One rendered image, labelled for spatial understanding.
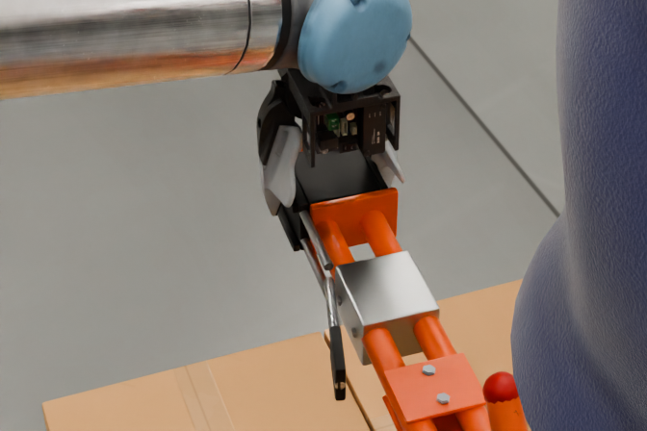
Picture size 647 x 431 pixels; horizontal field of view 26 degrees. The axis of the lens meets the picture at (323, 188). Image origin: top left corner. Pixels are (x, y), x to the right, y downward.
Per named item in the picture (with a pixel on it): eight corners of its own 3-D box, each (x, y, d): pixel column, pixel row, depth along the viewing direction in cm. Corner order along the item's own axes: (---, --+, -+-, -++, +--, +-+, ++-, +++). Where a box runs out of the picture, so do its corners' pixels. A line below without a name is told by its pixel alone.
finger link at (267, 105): (246, 163, 111) (284, 71, 107) (242, 152, 113) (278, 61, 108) (299, 170, 114) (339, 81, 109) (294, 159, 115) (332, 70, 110)
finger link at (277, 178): (256, 246, 111) (297, 154, 107) (238, 200, 116) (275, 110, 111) (292, 250, 113) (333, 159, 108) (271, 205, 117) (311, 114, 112)
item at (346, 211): (397, 238, 117) (399, 191, 114) (312, 255, 115) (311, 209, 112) (365, 176, 123) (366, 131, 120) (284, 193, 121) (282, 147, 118)
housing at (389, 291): (442, 348, 107) (445, 307, 105) (358, 368, 106) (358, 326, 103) (410, 289, 113) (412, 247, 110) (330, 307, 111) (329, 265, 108)
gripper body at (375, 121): (307, 175, 106) (304, 42, 98) (275, 111, 112) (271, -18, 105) (401, 156, 108) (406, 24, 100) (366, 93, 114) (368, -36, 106)
